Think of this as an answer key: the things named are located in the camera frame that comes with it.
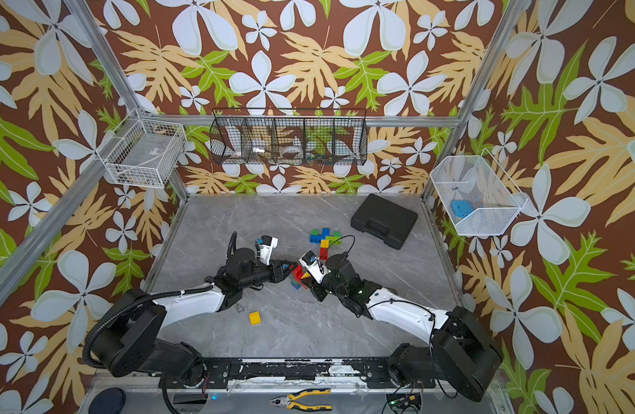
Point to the dark blue long brick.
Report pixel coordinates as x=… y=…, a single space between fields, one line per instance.
x=326 y=232

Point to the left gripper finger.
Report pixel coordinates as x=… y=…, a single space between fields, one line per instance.
x=280 y=270
x=231 y=248

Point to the white wire basket left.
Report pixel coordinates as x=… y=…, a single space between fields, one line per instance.
x=143 y=151

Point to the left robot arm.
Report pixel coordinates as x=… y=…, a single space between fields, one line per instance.
x=126 y=339

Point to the blue object in basket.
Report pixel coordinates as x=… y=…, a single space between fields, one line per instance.
x=461 y=208

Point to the black plastic tool case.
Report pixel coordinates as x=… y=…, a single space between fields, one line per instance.
x=385 y=220

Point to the black wire basket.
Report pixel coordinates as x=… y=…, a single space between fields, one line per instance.
x=326 y=137

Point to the small electronics board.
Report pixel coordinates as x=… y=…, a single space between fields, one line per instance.
x=404 y=403

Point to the black round disc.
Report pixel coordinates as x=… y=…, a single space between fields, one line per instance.
x=109 y=401

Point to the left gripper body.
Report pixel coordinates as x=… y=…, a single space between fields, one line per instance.
x=279 y=267

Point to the white wire basket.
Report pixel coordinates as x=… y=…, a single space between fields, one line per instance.
x=484 y=182
x=143 y=151

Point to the white wire basket right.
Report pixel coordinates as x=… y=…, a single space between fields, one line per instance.
x=484 y=182

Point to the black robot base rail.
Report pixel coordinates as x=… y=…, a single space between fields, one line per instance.
x=364 y=372

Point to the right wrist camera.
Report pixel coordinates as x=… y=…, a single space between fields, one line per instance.
x=314 y=266

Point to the red long brick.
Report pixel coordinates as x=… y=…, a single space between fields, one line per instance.
x=298 y=273

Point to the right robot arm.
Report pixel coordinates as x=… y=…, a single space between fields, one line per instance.
x=456 y=348

